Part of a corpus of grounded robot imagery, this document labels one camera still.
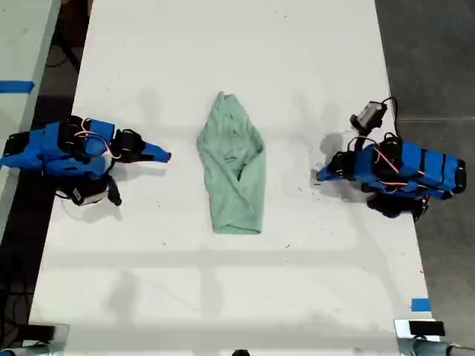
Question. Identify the small black box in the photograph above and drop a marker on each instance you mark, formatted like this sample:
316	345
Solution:
41	332
426	328

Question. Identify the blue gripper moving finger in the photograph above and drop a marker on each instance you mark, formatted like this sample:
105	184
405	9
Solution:
330	178
156	158

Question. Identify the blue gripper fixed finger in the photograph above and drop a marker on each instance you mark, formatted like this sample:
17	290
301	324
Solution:
326	171
156	150

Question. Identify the pale green T-shirt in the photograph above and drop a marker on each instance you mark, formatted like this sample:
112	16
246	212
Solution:
232	167

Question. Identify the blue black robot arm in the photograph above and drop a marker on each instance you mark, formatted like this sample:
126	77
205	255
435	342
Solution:
426	167
48	148

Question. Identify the black camera stalk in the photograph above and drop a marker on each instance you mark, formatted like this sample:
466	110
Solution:
114	193
359	139

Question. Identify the grey metal pipe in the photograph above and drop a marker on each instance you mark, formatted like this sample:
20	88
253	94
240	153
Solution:
26	349
426	348

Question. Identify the short blue tape piece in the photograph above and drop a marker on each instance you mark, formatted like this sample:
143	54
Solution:
421	305

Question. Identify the round black object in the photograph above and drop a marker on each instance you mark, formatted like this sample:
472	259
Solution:
240	352

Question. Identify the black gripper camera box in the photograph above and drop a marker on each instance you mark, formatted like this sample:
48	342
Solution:
89	194
371	113

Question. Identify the pale side table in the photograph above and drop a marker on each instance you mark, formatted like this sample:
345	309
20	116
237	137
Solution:
22	44

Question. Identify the long blue tape strip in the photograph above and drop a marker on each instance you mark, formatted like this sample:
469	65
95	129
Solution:
16	86

